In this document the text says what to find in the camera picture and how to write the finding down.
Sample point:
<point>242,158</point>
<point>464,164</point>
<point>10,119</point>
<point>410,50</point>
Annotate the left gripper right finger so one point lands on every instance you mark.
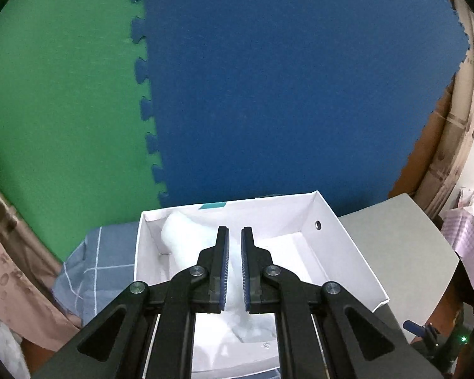
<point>324,331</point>

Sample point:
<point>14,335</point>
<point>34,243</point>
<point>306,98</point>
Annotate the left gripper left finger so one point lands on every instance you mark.
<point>148,331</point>

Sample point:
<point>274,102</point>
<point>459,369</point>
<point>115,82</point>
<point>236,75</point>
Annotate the white underwear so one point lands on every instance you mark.
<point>184,239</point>

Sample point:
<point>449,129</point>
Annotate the blue checked cloth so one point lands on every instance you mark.
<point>98,270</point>

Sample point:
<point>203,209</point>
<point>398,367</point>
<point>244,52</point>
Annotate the white patterned bedsheet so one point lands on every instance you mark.
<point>11,354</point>

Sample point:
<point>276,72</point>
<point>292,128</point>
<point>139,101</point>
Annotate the beige floral curtain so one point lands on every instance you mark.
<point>27,274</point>

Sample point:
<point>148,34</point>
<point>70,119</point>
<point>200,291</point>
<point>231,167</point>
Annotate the wooden wardrobe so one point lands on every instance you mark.
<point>425,147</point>

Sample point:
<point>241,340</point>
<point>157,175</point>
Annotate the green foam mat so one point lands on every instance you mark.
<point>72,140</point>

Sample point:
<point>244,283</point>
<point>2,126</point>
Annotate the blue foam mat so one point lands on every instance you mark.
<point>253,98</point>

